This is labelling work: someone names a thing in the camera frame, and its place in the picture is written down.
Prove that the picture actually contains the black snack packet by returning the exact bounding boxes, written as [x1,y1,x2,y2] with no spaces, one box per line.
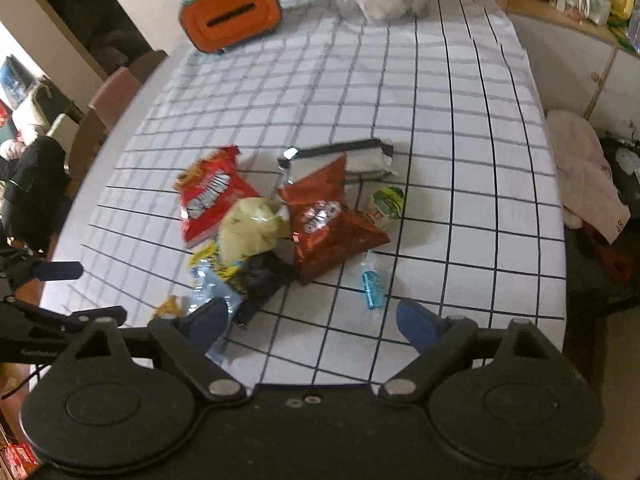
[227,252,301,328]

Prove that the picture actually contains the pale yellow-green snack packet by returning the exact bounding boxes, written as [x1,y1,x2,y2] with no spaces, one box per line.
[217,197,292,267]

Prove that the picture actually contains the yellow snack packet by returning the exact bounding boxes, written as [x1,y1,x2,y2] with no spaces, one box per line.
[189,242,241,281]
[152,295,187,319]

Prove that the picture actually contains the red boxes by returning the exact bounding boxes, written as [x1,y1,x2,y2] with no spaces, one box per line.
[0,435,38,480]

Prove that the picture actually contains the pink chair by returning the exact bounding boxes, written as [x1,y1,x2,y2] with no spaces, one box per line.
[89,66,143,131]

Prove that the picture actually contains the small green packet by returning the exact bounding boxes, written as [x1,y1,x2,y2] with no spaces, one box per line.
[367,186,406,233]

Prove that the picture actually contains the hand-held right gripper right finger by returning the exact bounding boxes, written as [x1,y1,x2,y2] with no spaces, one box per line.
[381,298,566,403]

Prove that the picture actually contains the clear blue packet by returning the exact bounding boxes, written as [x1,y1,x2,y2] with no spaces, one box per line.
[190,260,246,361]

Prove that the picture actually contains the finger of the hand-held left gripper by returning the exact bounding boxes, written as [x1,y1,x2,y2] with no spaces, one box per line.
[0,256,84,291]
[0,296,129,336]

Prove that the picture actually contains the silver foil packet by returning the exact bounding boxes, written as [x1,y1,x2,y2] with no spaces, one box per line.
[277,138,394,186]

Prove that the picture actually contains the dark red chip packet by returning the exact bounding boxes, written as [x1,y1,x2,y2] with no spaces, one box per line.
[277,152,391,286]

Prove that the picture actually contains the small blue candy packet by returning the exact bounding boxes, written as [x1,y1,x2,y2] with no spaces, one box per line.
[361,250,386,311]

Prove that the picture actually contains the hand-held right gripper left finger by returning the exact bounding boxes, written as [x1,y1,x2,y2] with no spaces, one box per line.
[66,298,247,404]

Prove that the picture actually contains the white cabinet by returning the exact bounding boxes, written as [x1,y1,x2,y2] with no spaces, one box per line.
[505,10,640,126]

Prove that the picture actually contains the black jacket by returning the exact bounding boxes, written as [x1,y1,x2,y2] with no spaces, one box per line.
[0,135,71,256]

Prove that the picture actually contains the brown chair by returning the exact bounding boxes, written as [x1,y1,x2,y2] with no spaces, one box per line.
[67,110,108,196]
[127,50,168,83]

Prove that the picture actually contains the bright red snack packet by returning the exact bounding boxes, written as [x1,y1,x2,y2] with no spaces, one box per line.
[173,145,262,248]

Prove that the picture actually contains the orange tissue box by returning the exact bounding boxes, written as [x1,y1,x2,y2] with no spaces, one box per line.
[179,0,283,55]

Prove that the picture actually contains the beige cloth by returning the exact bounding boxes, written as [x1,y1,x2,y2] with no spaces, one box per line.
[545,109,632,246]

